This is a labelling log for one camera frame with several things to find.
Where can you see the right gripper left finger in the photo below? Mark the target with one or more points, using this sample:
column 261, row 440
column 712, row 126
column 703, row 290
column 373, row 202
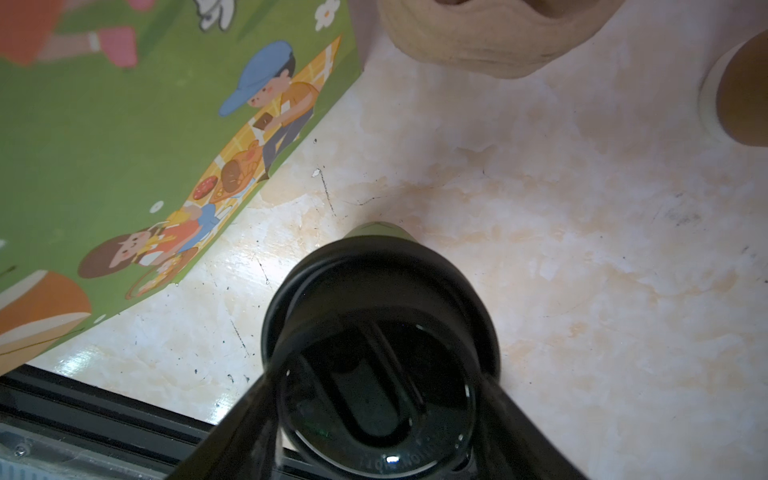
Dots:
column 243, row 445

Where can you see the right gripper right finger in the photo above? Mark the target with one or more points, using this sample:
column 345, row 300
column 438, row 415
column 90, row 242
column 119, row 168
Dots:
column 509, row 446

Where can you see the black cup lid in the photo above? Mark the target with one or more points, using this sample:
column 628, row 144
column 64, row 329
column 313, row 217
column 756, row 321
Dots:
column 378, row 345

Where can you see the green paper coffee cup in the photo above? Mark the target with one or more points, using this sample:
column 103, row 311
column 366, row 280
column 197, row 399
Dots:
column 380, row 229

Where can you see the white illustrated paper bag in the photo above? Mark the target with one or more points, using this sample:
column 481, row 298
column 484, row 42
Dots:
column 133, row 132

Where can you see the stack of pulp cup carriers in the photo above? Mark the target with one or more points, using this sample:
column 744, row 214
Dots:
column 504, row 39

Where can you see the stack of paper cups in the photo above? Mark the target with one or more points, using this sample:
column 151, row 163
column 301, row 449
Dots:
column 733, row 98

